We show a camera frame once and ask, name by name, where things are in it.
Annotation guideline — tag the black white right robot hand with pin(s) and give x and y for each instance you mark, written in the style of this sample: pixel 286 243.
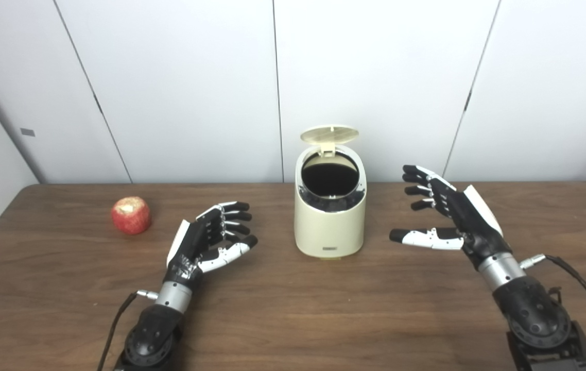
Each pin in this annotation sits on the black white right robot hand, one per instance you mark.
pixel 470 224

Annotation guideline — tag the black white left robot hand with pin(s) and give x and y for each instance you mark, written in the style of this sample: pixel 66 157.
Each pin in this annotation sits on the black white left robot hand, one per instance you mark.
pixel 192 245

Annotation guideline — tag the red apple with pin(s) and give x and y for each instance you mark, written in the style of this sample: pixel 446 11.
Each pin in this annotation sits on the red apple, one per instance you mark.
pixel 131 216

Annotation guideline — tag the round cream bin lid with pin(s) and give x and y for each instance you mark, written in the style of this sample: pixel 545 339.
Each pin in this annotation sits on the round cream bin lid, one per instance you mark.
pixel 330 134

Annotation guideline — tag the cream-colored bin body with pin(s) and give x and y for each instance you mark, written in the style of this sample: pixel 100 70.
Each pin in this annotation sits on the cream-colored bin body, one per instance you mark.
pixel 329 229

